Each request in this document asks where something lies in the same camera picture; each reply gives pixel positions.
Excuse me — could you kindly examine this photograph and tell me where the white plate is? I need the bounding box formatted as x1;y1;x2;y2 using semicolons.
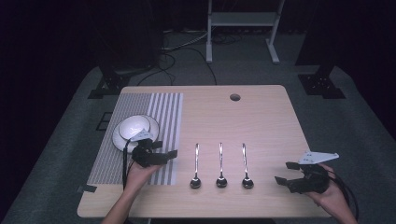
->
111;115;161;154

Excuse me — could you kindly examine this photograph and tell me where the person's right hand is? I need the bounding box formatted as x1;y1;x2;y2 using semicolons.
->
306;162;347;217

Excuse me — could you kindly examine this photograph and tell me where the white metal stand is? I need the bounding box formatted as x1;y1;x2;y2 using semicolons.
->
205;0;286;65

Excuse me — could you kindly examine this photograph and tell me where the white bowl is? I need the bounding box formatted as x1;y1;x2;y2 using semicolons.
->
118;114;152;142

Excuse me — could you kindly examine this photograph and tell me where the person's left hand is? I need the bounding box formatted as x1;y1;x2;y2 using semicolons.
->
124;161;163;195

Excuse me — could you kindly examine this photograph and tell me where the black floor cable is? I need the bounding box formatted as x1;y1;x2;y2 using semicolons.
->
135;46;219;87

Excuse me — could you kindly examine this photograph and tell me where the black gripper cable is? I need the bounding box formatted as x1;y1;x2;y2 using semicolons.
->
325;168;360;222
121;138;135;191

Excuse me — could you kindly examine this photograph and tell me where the metal spoon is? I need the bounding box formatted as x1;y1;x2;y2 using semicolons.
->
190;142;203;189
241;142;255;189
215;142;229;189

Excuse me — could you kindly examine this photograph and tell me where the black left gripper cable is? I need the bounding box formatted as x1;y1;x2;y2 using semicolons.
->
121;138;135;191

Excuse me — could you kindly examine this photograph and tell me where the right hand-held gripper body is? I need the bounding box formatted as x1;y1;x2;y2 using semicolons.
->
288;150;340;195

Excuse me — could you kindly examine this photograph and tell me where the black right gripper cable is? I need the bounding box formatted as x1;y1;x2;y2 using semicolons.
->
325;168;360;222

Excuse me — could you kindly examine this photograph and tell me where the black stand base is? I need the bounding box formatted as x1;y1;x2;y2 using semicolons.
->
87;65;133;100
297;72;347;100

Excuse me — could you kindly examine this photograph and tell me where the grey floor cable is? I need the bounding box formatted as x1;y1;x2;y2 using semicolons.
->
162;30;209;52

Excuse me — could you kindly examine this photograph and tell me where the grey striped placemat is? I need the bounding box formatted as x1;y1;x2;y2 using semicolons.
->
87;91;184;187

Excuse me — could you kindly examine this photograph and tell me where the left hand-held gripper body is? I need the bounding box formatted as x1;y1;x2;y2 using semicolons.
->
130;128;167;169

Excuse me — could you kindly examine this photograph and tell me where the black tape strip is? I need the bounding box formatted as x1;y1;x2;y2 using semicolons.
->
76;184;98;194

